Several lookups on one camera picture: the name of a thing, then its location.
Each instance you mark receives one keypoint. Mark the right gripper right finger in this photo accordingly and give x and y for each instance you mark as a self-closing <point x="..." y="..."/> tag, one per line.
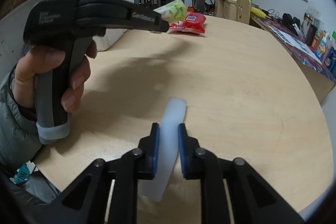
<point x="232" y="191"/>

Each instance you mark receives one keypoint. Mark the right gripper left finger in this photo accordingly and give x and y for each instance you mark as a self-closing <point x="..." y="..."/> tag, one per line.
<point x="106" y="191"/>

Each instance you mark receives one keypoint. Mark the green tissue pack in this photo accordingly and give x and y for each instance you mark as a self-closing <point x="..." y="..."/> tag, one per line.
<point x="173" y="12"/>

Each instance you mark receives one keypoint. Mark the person's left hand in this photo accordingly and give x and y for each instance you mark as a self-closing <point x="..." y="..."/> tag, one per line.
<point x="42" y="60"/>

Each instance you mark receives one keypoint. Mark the grey jacket left sleeve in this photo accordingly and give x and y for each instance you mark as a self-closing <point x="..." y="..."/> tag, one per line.
<point x="19" y="136"/>

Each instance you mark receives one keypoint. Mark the red snack packet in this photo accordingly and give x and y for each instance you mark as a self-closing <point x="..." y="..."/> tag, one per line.
<point x="193" y="23"/>

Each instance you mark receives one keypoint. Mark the patterned desk cloth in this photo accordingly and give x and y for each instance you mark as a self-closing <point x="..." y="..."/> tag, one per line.
<point x="292" y="43"/>

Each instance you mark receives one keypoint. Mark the light wooden desk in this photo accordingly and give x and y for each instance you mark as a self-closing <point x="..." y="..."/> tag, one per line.
<point x="225" y="9"/>

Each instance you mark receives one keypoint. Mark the wooden smiley chair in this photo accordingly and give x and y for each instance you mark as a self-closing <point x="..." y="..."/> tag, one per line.
<point x="243" y="11"/>

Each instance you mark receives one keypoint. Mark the black headphones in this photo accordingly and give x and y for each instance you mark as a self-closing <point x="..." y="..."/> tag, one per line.
<point x="291" y="23"/>

